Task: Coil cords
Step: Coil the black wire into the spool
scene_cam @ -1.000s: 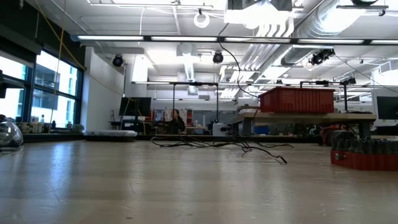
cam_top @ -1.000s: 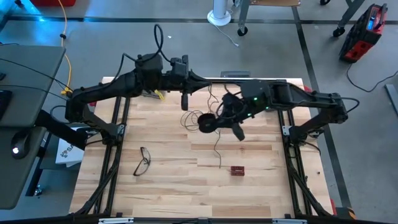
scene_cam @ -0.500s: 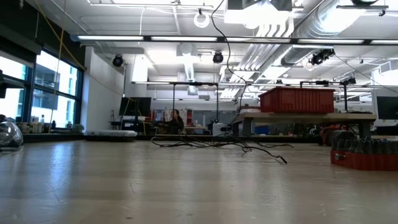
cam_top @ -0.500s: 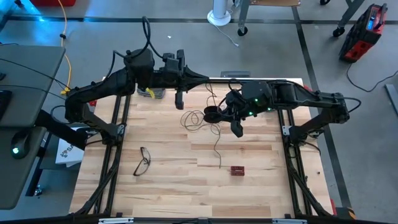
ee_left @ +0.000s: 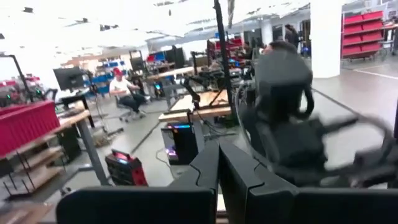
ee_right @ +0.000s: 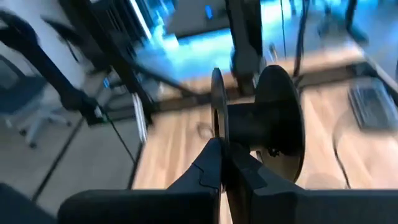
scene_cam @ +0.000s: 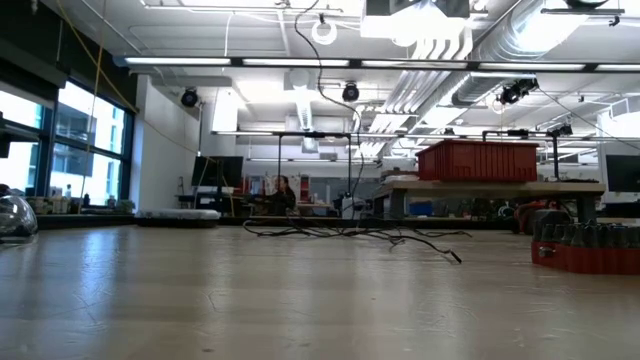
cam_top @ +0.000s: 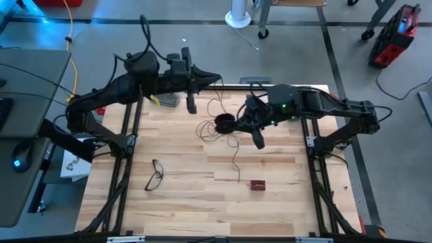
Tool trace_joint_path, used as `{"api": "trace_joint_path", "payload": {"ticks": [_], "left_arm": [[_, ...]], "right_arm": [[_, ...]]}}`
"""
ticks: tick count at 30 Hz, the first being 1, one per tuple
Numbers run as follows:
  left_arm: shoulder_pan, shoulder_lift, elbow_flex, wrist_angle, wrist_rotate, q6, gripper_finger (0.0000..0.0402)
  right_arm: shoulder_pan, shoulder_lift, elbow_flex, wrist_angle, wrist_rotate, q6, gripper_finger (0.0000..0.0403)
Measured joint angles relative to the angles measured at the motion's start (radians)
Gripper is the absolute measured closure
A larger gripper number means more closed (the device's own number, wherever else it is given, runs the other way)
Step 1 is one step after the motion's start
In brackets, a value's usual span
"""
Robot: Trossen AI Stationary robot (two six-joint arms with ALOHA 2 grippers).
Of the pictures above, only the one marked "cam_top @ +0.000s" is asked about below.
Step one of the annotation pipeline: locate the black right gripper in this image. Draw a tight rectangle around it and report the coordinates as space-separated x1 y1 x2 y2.
234 94 273 151

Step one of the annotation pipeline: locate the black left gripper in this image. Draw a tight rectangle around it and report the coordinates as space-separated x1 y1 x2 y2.
165 47 222 115

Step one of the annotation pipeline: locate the round black cord reel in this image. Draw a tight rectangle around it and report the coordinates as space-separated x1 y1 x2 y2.
215 113 237 135

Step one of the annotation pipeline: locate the thin black cord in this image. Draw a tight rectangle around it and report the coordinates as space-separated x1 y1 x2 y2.
196 76 241 184

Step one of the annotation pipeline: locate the white pole with round base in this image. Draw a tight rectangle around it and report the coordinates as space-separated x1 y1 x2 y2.
225 0 252 29

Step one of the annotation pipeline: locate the wooden workbench on casters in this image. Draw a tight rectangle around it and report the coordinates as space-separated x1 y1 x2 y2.
258 0 398 41

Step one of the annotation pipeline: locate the white printed box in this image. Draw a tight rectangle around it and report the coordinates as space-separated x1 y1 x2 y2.
59 150 92 182

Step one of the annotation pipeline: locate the red plastic bin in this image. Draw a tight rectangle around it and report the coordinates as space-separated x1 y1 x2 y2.
32 0 84 8

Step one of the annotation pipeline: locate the red and black tool case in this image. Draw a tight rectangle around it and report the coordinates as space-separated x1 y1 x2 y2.
367 3 422 70

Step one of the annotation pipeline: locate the grey desk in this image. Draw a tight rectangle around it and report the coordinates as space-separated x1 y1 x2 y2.
0 49 72 227

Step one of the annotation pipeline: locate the grey metal bar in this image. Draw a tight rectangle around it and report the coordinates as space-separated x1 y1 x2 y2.
417 90 432 126

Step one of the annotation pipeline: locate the black computer mouse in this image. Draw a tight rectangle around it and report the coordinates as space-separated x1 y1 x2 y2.
11 140 34 173

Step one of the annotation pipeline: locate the black aluminium table frame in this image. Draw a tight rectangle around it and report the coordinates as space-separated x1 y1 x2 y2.
80 84 364 237

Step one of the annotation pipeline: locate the white floor cable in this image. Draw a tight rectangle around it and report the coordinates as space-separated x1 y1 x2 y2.
232 26 261 51

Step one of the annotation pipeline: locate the yellow power cable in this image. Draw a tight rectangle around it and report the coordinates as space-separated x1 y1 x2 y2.
62 0 80 104

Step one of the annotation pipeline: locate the silver metal bracket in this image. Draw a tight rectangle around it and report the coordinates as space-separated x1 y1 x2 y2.
295 237 334 243
107 236 146 243

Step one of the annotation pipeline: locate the black floor cable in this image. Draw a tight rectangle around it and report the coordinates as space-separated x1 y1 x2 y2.
375 67 432 101

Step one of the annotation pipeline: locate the black desk cable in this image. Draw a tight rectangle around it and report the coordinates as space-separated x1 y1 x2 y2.
0 91 70 108
0 62 77 97

